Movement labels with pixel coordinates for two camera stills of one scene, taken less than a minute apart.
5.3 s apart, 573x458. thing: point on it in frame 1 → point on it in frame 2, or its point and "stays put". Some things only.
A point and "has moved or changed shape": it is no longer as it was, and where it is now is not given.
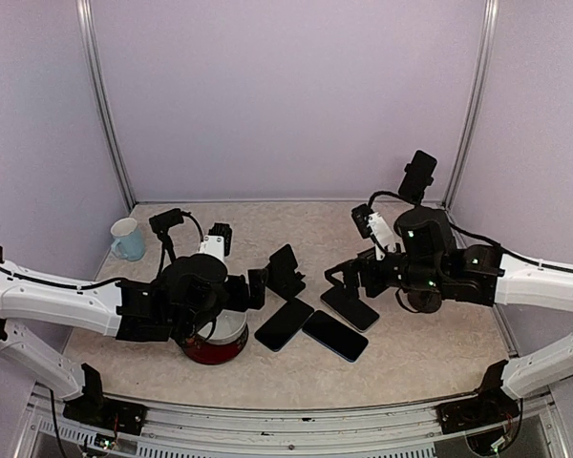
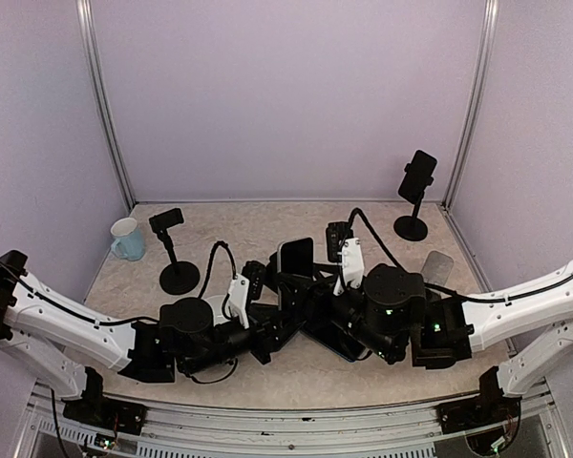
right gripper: (364, 263) → (318, 296)
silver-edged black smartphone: (350, 307) has moved or changed shape
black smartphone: (417, 175) stays put
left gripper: (257, 286) → (264, 325)
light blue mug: (129, 239) stays put
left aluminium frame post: (86, 14) stays put
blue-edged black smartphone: (338, 338) stays put
